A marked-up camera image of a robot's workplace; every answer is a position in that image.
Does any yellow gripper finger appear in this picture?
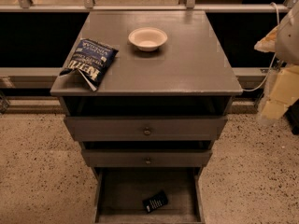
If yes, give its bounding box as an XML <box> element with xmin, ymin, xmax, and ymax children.
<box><xmin>254</xmin><ymin>27</ymin><xmax>278</xmax><ymax>52</ymax></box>
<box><xmin>257</xmin><ymin>64</ymin><xmax>299</xmax><ymax>122</ymax></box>

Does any dark blue rxbar wrapper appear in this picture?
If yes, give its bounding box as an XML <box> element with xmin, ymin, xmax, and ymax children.
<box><xmin>142</xmin><ymin>190</ymin><xmax>168</xmax><ymax>214</ymax></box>

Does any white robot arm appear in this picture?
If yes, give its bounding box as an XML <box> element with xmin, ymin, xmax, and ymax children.
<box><xmin>254</xmin><ymin>2</ymin><xmax>299</xmax><ymax>120</ymax></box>

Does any grey wooden drawer cabinet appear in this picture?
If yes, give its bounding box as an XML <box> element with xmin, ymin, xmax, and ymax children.
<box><xmin>50</xmin><ymin>9</ymin><xmax>244</xmax><ymax>179</ymax></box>

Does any grey open bottom drawer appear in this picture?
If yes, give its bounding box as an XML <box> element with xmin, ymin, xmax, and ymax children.
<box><xmin>93</xmin><ymin>168</ymin><xmax>206</xmax><ymax>224</ymax></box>

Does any grey top drawer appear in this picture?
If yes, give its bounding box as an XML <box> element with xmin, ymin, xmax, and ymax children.
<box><xmin>64</xmin><ymin>117</ymin><xmax>227</xmax><ymax>142</ymax></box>

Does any grey middle drawer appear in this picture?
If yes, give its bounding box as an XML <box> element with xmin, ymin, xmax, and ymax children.
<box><xmin>82</xmin><ymin>149</ymin><xmax>212</xmax><ymax>167</ymax></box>

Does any white paper bowl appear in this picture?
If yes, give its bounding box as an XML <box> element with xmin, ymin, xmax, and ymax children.
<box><xmin>128</xmin><ymin>27</ymin><xmax>168</xmax><ymax>52</ymax></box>

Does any blue kettle chips bag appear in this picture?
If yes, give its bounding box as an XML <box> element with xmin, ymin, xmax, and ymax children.
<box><xmin>60</xmin><ymin>39</ymin><xmax>119</xmax><ymax>91</ymax></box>

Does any white cable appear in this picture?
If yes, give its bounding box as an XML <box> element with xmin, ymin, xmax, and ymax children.
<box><xmin>242</xmin><ymin>1</ymin><xmax>281</xmax><ymax>93</ymax></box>

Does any metal railing frame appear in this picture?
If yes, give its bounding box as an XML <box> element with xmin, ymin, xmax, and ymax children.
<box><xmin>0</xmin><ymin>0</ymin><xmax>299</xmax><ymax>90</ymax></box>

